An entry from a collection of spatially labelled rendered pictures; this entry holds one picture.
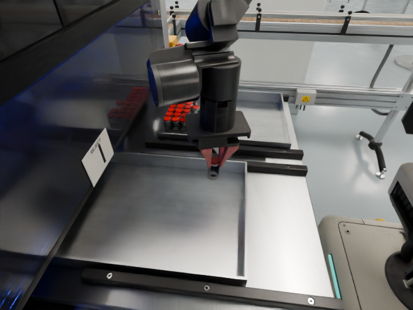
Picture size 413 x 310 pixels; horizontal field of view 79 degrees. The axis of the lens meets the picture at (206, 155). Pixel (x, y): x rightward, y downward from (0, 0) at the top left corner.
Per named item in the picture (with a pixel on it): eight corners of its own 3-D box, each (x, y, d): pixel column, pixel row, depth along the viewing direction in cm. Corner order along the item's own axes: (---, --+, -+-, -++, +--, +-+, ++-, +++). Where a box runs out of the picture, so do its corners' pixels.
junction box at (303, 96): (294, 104, 164) (297, 92, 158) (293, 101, 168) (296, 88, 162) (313, 106, 163) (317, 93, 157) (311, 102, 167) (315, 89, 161)
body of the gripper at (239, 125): (184, 122, 44) (183, 83, 40) (240, 119, 46) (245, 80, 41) (188, 146, 40) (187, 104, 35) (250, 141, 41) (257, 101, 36)
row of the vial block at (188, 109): (179, 135, 70) (178, 121, 67) (191, 102, 83) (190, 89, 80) (187, 135, 69) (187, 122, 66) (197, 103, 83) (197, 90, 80)
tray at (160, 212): (45, 264, 43) (35, 254, 41) (107, 160, 62) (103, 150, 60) (244, 289, 40) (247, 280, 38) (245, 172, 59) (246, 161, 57)
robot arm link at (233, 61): (249, 57, 33) (231, 43, 37) (200, 64, 31) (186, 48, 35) (243, 104, 37) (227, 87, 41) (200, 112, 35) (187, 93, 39)
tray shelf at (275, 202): (32, 299, 40) (26, 295, 39) (152, 92, 92) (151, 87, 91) (340, 342, 36) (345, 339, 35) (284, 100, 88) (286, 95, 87)
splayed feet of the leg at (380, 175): (375, 178, 177) (385, 164, 167) (353, 135, 214) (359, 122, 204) (387, 179, 176) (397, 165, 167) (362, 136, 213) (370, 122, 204)
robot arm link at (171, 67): (233, -10, 31) (210, 19, 39) (139, -6, 28) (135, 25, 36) (249, 88, 33) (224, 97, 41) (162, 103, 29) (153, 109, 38)
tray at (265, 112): (158, 143, 67) (157, 133, 65) (179, 96, 86) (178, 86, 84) (288, 154, 64) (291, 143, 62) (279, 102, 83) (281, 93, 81)
